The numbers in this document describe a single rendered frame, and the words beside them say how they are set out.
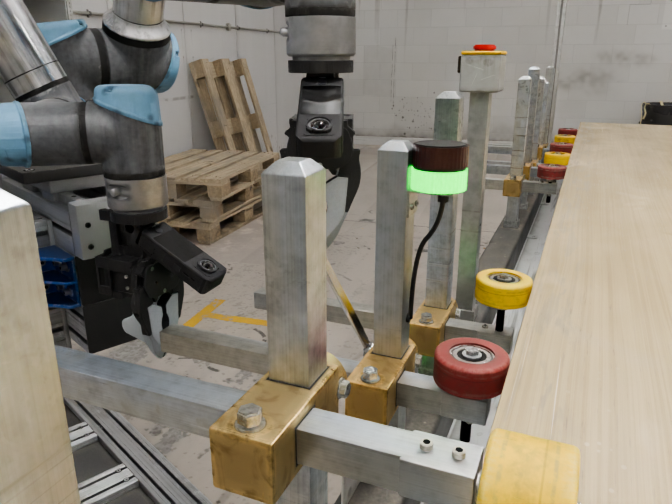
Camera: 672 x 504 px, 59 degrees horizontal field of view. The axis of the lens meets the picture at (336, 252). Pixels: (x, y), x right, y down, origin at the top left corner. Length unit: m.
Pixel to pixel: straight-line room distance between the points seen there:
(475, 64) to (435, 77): 7.30
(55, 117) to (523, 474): 0.62
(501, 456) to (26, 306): 0.28
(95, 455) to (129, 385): 1.26
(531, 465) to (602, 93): 8.08
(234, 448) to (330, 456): 0.07
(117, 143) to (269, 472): 0.46
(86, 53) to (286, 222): 0.76
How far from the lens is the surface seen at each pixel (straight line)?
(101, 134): 0.76
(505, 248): 1.72
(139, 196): 0.77
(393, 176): 0.65
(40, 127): 0.77
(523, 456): 0.40
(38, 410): 0.25
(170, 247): 0.77
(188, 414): 0.49
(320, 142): 0.56
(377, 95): 8.57
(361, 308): 0.96
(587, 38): 8.37
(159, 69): 1.17
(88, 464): 1.74
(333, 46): 0.64
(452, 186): 0.63
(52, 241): 1.13
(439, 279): 0.94
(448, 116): 0.88
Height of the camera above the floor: 1.21
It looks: 18 degrees down
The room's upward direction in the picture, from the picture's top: straight up
